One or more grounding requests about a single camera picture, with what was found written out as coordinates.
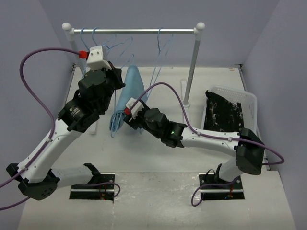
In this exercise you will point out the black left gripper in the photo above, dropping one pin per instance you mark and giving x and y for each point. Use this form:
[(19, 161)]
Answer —
[(116, 73)]

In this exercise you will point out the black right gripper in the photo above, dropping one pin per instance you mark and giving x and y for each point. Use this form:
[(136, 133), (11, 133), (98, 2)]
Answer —
[(134, 122)]

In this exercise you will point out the light blue trousers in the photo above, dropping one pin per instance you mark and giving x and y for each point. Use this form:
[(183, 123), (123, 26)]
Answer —
[(133, 89)]

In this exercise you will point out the blue wire hanger holding trousers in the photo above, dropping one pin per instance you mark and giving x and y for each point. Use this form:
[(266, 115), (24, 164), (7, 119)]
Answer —
[(114, 124)]

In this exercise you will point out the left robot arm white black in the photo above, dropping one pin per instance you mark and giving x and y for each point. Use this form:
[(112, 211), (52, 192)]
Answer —
[(36, 176)]

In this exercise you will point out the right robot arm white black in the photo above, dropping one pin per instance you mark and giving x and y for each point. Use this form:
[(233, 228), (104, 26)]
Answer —
[(244, 147)]

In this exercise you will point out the silver clothes rack with white feet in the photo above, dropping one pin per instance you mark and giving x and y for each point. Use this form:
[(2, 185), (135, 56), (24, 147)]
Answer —
[(197, 31)]

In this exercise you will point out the white plastic basket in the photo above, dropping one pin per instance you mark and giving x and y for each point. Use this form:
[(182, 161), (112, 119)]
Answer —
[(248, 102)]

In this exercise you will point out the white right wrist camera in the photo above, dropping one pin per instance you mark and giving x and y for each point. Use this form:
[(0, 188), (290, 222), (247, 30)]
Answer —
[(133, 107)]

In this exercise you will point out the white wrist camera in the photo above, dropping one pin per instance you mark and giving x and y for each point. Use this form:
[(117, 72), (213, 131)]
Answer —
[(97, 58), (133, 107)]

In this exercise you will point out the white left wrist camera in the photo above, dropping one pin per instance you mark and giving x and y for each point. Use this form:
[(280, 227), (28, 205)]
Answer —
[(97, 58)]

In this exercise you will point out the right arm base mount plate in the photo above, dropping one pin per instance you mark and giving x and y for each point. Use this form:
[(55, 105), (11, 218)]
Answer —
[(229, 192)]

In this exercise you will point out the aluminium rail right table edge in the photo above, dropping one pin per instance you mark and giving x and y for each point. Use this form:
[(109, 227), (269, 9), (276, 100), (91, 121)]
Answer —
[(239, 66)]

